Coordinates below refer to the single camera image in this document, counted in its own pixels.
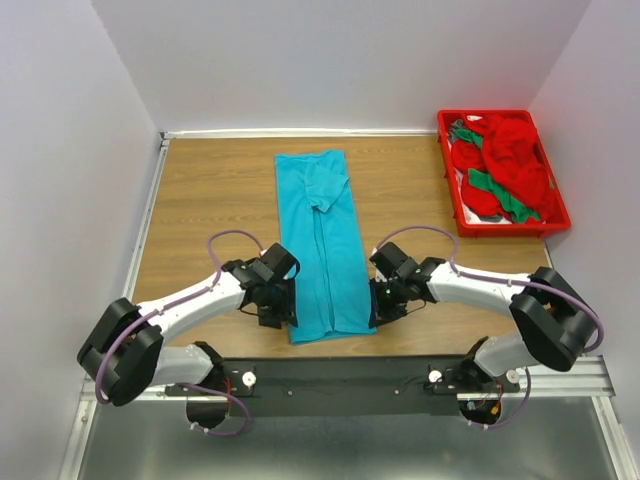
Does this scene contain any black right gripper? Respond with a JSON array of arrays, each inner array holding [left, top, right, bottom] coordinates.
[[367, 276, 408, 327]]

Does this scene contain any teal t-shirt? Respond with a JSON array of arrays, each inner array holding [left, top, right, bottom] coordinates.
[[275, 150, 376, 345]]

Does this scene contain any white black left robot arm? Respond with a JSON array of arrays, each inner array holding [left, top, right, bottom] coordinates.
[[77, 243, 300, 406]]

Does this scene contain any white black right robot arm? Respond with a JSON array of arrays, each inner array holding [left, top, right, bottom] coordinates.
[[370, 242, 601, 392]]

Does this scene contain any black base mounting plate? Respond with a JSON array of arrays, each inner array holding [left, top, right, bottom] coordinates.
[[163, 355, 521, 419]]

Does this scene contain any green t-shirt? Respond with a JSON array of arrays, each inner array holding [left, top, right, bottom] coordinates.
[[449, 128, 541, 224]]

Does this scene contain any red plastic bin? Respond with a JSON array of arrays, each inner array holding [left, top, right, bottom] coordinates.
[[437, 110, 571, 237]]

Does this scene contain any red t-shirt pile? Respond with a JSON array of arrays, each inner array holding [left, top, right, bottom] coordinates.
[[460, 114, 557, 224]]

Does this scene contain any grey garment in bin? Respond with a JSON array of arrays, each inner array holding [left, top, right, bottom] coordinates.
[[447, 118, 466, 143]]

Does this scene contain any aluminium frame rail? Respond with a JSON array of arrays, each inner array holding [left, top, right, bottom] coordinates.
[[77, 136, 639, 479]]

